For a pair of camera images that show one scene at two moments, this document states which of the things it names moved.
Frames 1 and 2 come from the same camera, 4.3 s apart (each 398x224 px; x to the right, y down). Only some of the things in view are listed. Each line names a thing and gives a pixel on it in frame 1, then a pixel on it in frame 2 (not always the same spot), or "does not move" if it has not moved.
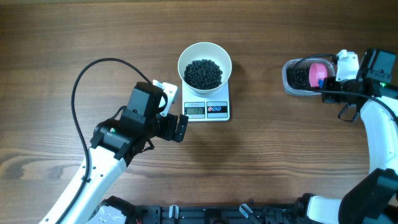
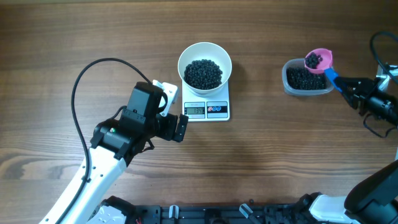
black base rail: (242, 214) does not move
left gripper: (168, 134) does not move
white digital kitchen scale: (206, 107) does not move
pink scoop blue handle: (317, 73) -> (319, 61)
